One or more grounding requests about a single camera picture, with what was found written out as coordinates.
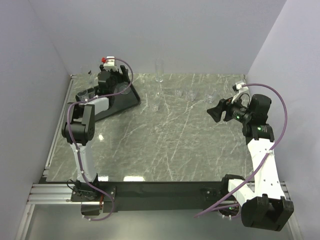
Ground clear ribbed tumbler glass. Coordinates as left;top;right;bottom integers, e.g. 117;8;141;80
203;90;217;104

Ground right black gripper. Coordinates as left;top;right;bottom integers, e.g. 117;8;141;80
206;93;253;124

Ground round clear stemless glass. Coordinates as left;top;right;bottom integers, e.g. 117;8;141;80
118;83;131;95

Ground tall clear cylinder glass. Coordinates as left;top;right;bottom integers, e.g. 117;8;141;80
155;59;164;83

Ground black plastic tray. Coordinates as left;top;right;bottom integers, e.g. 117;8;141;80
74;77;141;122

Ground aluminium frame rail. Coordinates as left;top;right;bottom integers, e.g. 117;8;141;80
27;182;76;205

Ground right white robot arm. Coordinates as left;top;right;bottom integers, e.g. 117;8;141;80
207;94;294;232

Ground clear faceted small glass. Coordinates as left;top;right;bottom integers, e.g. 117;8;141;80
185;90;198;102

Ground clear stemmed wine glass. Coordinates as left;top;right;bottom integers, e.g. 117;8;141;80
79;65;96;99

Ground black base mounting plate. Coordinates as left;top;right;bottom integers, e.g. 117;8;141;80
70;181;227;215

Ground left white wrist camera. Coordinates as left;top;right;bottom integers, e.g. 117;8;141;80
100;56;118;71

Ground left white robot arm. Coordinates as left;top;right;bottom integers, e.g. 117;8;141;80
61;59;135;201

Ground small clear tumbler glass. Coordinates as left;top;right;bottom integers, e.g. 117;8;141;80
76;89;89;102

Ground tiny clear shot glass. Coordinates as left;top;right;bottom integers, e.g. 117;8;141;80
174;89;183;97

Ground small clear shot glass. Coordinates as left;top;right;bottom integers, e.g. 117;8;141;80
150;98;160;112

